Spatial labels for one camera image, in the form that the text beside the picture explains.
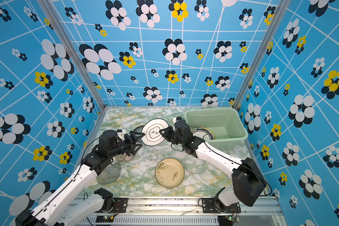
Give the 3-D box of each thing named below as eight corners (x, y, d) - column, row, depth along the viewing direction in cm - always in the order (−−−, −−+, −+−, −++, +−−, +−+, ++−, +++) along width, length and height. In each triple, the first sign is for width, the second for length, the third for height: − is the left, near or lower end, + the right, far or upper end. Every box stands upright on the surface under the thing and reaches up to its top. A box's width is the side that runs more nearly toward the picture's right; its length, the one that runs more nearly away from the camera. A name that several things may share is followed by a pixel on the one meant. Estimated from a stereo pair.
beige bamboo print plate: (154, 188, 81) (153, 186, 79) (156, 159, 92) (156, 157, 90) (184, 188, 81) (185, 186, 79) (183, 159, 92) (183, 157, 90)
